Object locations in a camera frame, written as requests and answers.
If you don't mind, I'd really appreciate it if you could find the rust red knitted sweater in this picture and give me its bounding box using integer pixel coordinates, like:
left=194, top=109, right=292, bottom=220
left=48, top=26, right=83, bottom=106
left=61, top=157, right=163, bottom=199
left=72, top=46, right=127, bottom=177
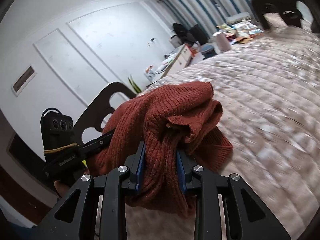
left=86, top=81, right=233, bottom=218

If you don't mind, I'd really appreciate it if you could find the person's left hand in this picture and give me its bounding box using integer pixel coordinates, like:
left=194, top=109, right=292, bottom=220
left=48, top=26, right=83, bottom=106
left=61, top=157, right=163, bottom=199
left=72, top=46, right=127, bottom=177
left=54, top=180, right=70, bottom=198

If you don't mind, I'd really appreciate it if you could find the dark chair left side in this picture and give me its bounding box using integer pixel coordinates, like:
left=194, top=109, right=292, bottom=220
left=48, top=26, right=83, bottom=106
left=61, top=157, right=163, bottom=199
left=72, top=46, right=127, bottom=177
left=74, top=82, right=136, bottom=145

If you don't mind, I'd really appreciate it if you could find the dark chair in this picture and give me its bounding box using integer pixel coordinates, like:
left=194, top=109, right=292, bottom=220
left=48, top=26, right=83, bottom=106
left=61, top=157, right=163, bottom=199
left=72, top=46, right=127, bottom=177
left=251, top=0, right=319, bottom=33
left=74, top=82, right=136, bottom=145

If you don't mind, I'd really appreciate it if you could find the green potted plant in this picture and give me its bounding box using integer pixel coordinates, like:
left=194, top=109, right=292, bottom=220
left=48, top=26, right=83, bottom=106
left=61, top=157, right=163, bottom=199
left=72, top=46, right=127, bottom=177
left=127, top=76, right=142, bottom=94

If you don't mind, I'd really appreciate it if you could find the white low cabinet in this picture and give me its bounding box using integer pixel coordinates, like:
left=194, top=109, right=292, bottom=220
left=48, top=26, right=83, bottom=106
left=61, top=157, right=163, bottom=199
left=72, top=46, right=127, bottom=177
left=161, top=43, right=193, bottom=78

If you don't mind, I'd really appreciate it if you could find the pink quilted table cover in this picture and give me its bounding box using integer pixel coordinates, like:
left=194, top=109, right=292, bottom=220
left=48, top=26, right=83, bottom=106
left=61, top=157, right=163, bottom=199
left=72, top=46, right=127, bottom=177
left=125, top=13, right=320, bottom=240

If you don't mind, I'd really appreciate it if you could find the black backpack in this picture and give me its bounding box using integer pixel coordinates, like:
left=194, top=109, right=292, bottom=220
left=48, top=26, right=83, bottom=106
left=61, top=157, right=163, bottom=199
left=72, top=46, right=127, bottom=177
left=172, top=23, right=196, bottom=46

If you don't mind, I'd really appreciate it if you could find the blue round stool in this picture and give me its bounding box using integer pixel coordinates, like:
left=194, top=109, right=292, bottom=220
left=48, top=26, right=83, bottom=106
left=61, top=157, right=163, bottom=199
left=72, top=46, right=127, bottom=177
left=200, top=44, right=217, bottom=60

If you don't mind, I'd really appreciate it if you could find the black box speaker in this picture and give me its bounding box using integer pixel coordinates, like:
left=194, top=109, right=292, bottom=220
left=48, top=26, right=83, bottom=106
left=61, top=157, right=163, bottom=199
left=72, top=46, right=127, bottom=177
left=190, top=24, right=208, bottom=45

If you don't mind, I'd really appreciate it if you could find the pink cylindrical container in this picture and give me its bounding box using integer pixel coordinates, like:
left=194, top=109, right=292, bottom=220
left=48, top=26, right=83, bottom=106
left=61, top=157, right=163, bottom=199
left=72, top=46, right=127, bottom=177
left=213, top=31, right=231, bottom=53

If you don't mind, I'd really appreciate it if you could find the blue striped curtain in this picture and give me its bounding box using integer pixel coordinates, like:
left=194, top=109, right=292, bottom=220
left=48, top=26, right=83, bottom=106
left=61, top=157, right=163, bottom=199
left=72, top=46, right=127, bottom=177
left=154, top=0, right=255, bottom=38

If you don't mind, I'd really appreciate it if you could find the dark chair far side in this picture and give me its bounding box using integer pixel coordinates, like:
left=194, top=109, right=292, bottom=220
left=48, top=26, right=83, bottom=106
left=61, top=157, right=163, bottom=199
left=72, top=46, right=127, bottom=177
left=251, top=0, right=319, bottom=33

